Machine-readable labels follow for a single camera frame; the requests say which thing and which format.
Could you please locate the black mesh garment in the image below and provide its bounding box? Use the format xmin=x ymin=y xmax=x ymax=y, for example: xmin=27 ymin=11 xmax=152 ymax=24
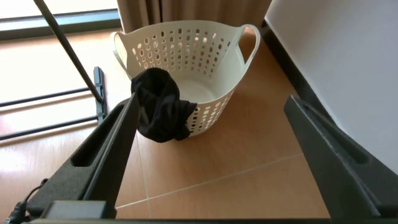
xmin=130 ymin=67 xmax=198 ymax=144

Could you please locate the brown curtain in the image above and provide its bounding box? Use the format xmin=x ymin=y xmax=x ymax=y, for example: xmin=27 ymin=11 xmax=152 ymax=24
xmin=116 ymin=0 xmax=273 ymax=34

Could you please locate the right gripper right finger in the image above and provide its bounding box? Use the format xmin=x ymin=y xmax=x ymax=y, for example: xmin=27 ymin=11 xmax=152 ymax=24
xmin=283 ymin=95 xmax=398 ymax=222

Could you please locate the white laundry basket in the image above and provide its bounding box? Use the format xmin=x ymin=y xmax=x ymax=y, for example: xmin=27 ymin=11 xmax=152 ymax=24
xmin=110 ymin=20 xmax=261 ymax=138

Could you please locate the black cable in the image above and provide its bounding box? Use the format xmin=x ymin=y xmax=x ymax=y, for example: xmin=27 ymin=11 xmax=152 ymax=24
xmin=4 ymin=178 xmax=49 ymax=224

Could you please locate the black clothes rack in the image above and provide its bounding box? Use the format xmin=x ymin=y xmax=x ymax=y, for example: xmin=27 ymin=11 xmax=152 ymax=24
xmin=0 ymin=0 xmax=108 ymax=141

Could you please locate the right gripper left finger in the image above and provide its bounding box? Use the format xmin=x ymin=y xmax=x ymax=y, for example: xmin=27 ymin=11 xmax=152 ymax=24
xmin=25 ymin=92 xmax=141 ymax=220

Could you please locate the window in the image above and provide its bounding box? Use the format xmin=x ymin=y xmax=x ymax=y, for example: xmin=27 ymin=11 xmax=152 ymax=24
xmin=0 ymin=0 xmax=121 ymax=41

